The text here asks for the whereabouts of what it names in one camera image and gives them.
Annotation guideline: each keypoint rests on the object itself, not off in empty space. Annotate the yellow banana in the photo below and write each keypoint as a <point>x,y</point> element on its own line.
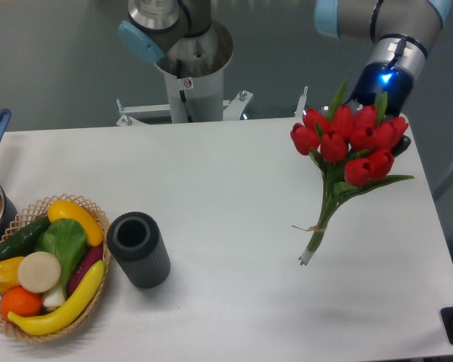
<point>69,311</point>

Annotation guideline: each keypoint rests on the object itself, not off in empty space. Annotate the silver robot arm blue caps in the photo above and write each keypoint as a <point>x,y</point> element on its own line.
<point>403,34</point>

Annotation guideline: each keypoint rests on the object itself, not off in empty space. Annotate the yellow squash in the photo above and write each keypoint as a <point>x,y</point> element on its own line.
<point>64,209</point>

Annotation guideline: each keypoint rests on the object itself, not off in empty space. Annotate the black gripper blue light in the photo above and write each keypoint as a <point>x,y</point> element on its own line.
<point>377,78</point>

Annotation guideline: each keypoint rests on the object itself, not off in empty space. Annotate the beige round disc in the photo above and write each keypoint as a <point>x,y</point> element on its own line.
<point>39,272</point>

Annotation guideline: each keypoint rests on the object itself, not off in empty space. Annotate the purple eggplant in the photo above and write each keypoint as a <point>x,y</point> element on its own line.
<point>92,256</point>

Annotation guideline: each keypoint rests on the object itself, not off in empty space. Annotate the white metal mounting frame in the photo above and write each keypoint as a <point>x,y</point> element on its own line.
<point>241,107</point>

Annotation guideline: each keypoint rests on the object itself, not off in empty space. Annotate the dark grey ribbed vase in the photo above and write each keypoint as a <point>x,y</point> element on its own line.
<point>136,242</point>

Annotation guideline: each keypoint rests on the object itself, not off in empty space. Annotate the yellow bell pepper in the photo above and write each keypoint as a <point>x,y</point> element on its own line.
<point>9,273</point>

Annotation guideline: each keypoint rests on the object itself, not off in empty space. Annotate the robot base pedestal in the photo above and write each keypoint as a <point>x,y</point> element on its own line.
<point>188,47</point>

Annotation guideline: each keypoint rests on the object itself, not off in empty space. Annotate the red tulip bouquet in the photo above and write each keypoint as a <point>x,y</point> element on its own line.
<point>353,148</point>

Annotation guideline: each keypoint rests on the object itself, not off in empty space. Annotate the woven wicker basket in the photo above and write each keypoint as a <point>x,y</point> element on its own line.
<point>25,217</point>

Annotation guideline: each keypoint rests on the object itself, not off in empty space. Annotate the orange fruit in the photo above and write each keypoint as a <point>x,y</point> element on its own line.
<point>22,302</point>

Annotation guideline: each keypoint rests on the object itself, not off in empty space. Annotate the green bok choy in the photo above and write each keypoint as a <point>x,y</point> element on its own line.
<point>66,240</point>

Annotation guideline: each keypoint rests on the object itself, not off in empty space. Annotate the green cucumber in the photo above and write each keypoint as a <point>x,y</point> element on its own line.
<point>23,242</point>

